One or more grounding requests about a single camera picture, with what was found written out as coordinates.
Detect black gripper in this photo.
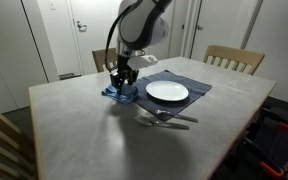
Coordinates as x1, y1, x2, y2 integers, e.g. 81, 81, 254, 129
109, 54, 140, 96

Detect blue cloth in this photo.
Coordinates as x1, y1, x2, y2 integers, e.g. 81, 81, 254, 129
100, 83, 139, 106

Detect white plate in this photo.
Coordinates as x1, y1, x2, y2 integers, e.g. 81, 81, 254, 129
145, 80, 190, 102

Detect wooden slat-back chair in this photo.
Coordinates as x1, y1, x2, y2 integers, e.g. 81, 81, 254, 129
202, 44, 266, 76
0, 102, 38, 180
91, 47, 119, 74

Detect dark blue placemat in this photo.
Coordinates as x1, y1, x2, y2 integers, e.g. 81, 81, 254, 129
130, 69, 213, 122

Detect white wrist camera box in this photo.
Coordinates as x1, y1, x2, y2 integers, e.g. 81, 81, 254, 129
130, 54, 159, 70

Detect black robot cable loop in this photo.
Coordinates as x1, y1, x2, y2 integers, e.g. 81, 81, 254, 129
104, 2, 135, 74

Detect white door with silver handle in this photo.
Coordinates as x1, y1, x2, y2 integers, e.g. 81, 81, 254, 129
67, 0, 122, 76

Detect silver lever door handle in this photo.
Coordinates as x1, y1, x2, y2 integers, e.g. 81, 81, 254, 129
75, 20, 88, 33

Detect white door with dark handle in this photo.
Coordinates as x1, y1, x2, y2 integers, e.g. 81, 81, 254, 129
189, 0, 256, 63

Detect orange handled black clamp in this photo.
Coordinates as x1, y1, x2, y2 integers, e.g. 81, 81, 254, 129
242, 137, 285, 178
260, 108, 288, 134

